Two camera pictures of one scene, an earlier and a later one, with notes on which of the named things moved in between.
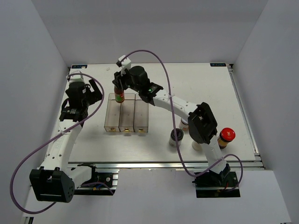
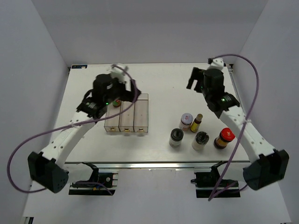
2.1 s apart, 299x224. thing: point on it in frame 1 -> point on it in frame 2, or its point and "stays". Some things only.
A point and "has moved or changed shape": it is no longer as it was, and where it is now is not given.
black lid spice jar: x=179 y=135 stays
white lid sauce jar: x=184 y=125 stays
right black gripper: x=119 y=79 -> x=197 y=74
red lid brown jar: x=226 y=135 stays
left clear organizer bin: x=112 y=118 stays
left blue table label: x=79 y=66 stays
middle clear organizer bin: x=126 y=114 stays
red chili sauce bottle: x=119 y=94 has moved or changed shape
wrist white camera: x=125 y=63 -> x=217 y=62
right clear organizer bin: x=141 y=115 stays
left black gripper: x=96 y=95 -> x=127 y=95
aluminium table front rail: x=163 y=165 stays
